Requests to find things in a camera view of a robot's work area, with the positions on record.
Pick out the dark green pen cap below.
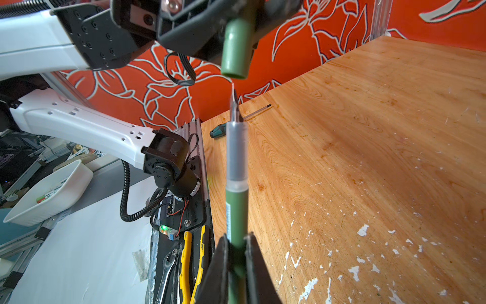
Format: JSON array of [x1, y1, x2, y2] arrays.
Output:
[[221, 15, 255, 79]]

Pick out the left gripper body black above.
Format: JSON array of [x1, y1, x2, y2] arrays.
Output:
[[110, 0, 227, 61]]

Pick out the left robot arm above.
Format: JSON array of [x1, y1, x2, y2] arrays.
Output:
[[1, 0, 302, 198]]

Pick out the silver wrench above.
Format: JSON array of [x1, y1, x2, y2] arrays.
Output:
[[154, 250, 177, 304]]

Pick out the yellow handled pliers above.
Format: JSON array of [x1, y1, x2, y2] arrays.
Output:
[[178, 225, 210, 303]]

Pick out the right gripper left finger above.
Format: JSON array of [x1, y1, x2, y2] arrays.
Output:
[[195, 234, 230, 304]]

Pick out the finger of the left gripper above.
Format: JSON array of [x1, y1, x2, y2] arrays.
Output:
[[253, 0, 302, 44], [156, 0, 243, 55]]

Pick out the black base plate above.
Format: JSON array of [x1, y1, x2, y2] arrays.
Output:
[[145, 120, 215, 303]]

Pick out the white plastic tray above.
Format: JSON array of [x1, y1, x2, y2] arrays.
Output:
[[3, 160, 94, 227]]

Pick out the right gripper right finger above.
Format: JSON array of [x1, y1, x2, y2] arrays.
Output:
[[244, 233, 282, 304]]

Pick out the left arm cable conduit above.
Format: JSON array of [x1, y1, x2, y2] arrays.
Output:
[[119, 159, 170, 223]]

